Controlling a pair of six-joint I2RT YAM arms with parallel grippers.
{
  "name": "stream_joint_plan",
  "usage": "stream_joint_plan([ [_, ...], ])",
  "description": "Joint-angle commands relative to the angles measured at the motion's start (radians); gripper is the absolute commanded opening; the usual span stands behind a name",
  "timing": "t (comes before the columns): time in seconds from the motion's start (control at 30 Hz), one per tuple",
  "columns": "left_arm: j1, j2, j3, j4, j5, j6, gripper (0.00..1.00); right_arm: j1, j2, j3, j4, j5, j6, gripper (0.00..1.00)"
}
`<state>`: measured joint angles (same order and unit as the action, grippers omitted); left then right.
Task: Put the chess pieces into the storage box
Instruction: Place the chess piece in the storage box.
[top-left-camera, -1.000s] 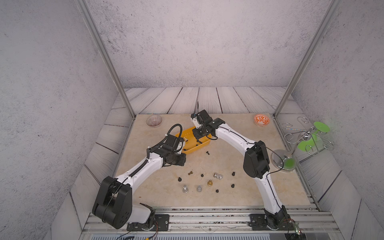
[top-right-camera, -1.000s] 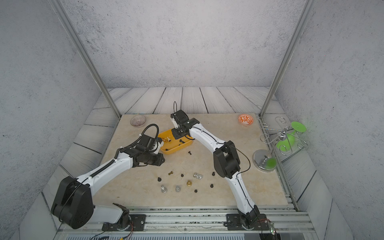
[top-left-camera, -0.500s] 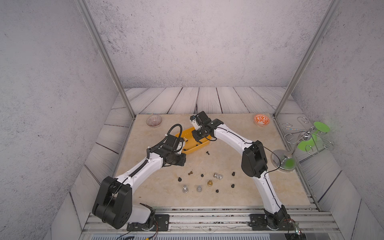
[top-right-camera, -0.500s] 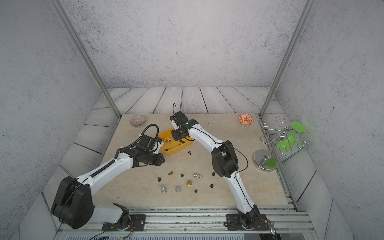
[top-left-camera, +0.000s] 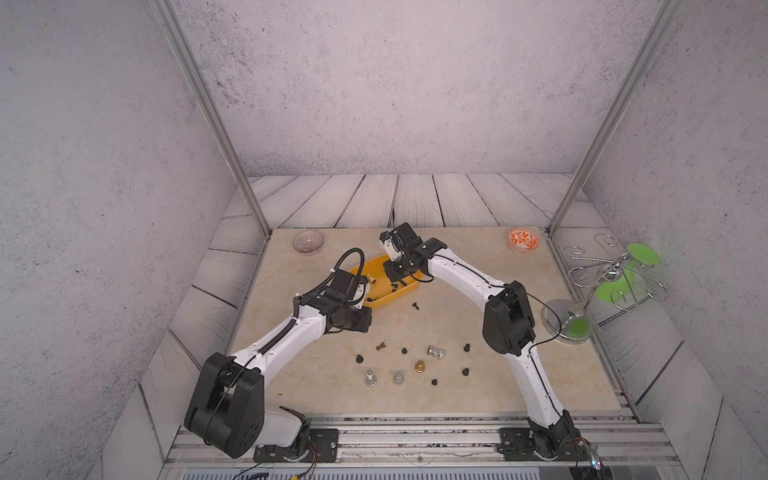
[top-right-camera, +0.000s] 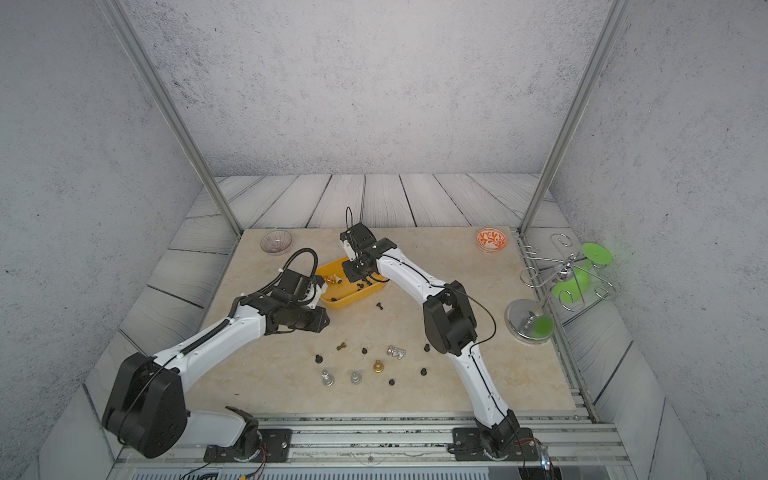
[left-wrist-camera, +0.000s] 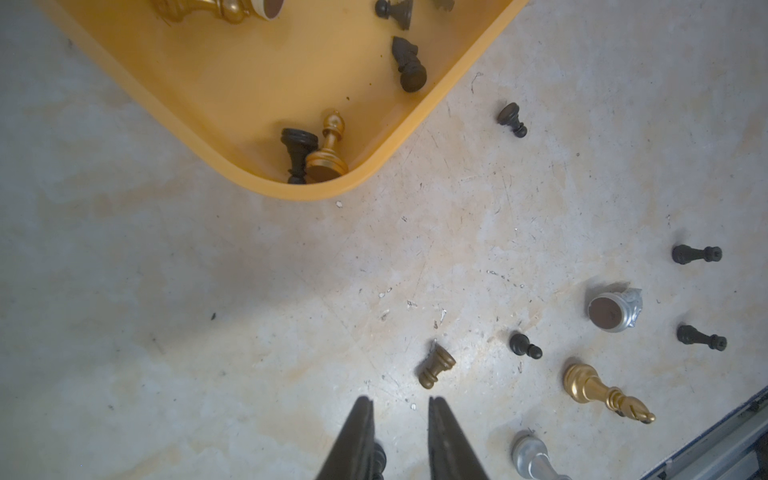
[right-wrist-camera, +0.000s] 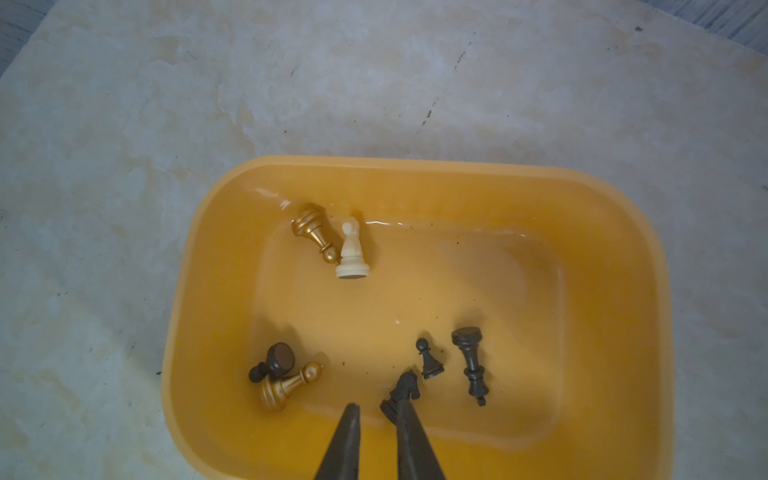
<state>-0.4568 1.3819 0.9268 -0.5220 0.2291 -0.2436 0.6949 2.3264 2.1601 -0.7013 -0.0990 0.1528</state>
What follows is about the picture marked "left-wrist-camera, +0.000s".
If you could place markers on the black chess knight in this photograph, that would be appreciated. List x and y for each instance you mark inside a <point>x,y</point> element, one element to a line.
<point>413,75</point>

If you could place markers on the gold chess pawn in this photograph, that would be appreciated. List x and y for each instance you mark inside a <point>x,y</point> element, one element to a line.
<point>231,11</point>

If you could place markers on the yellow plastic storage box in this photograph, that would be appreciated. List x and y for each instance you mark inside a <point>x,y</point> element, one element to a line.
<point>228,90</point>

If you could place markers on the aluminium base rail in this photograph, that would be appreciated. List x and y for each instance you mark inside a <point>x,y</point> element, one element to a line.
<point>734,448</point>

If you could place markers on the bronze chess pawn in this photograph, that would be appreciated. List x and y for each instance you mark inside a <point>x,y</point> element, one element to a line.
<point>439,360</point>

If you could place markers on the small black chess piece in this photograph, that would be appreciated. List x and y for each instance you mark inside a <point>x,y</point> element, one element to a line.
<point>400,12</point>

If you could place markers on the cream white chess pawn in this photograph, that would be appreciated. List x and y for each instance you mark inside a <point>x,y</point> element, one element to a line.
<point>267,9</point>

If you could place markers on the gold chess bishop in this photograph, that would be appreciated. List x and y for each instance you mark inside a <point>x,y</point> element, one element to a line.
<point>326,164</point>

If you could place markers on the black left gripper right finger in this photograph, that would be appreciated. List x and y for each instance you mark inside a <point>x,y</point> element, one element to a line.
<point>450,453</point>

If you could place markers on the gold chess piece front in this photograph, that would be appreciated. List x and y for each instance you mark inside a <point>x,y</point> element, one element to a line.
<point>583,385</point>

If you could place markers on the black chess pawn mid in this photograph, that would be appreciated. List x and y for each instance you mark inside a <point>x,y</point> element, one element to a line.
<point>509,116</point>

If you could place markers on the silver chess piece middle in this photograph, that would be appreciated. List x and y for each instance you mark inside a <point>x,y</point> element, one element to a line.
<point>531,459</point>

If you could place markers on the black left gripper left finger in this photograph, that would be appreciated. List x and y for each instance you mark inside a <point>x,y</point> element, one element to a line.
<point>351,457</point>

